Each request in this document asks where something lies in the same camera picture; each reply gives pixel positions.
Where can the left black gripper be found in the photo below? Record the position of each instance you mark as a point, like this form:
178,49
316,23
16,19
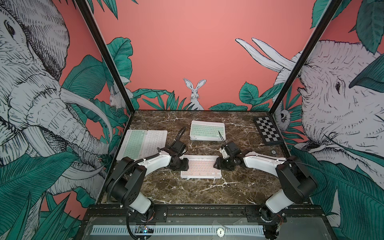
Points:
185,167

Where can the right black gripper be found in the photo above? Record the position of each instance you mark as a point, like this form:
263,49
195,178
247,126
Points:
220,164

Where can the pink keyboard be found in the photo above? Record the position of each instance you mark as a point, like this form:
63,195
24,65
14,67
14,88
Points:
201,167

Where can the white keyboard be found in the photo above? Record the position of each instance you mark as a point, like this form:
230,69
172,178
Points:
153,140

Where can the green keyboard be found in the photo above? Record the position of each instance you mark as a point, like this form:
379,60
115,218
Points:
132,144
207,131

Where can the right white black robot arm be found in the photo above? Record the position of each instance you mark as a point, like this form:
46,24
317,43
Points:
297,182

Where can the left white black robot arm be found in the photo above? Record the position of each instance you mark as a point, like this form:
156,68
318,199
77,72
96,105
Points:
125,183

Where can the black white checkerboard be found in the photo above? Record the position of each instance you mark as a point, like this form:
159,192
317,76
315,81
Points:
268,131

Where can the round silver lock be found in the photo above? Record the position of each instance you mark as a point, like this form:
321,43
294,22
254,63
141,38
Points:
220,232

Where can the small electronics board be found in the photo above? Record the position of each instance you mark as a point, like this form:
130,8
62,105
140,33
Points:
145,230

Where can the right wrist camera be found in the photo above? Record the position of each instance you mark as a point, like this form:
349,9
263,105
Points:
230,150

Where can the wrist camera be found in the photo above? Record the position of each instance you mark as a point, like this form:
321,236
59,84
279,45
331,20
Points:
178,147
230,150

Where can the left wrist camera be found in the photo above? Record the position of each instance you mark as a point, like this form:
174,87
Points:
178,147

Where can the white slotted cable duct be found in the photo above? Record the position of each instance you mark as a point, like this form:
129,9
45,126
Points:
173,230

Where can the black front mounting rail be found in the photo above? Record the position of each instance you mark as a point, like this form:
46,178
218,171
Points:
163,213

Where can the left black frame post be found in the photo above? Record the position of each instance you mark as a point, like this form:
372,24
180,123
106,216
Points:
102,46

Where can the black frame post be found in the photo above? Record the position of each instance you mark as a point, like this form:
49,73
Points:
102,46
324,21

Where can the right black frame post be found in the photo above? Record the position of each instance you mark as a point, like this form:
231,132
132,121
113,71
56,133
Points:
324,21

